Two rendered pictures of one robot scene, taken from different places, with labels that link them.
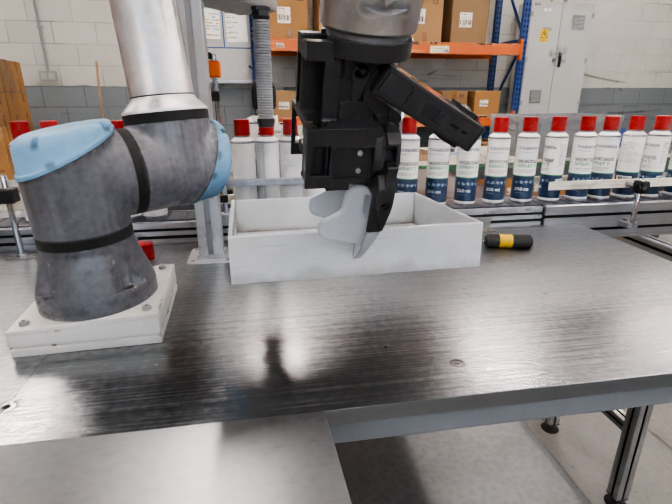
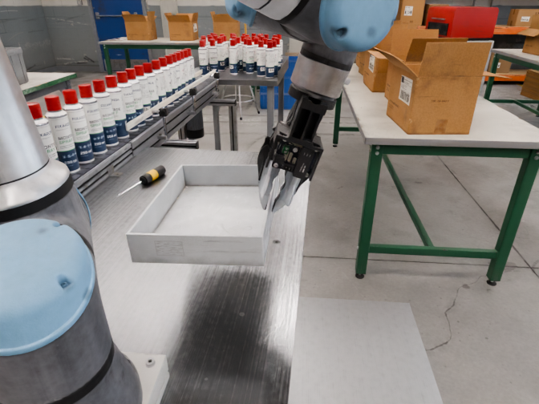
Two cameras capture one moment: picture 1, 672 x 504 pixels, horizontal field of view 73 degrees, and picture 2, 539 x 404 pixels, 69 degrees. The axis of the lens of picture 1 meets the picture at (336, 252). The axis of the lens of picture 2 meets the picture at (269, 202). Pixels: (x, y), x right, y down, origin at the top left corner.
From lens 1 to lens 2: 63 cm
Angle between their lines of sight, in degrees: 67
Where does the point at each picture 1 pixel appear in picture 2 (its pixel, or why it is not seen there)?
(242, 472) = (338, 334)
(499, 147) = (95, 109)
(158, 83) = (39, 154)
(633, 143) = (143, 84)
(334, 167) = (310, 164)
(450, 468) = not seen: hidden behind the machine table
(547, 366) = (291, 219)
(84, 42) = not seen: outside the picture
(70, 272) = (114, 389)
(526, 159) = (109, 113)
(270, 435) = (312, 321)
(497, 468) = not seen: hidden behind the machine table
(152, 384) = (235, 379)
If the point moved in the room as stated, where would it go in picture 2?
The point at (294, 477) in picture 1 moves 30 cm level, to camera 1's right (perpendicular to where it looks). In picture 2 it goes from (345, 315) to (362, 227)
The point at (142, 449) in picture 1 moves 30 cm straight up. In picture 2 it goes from (309, 381) to (322, 184)
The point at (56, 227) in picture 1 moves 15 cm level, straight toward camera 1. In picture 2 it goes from (96, 356) to (245, 326)
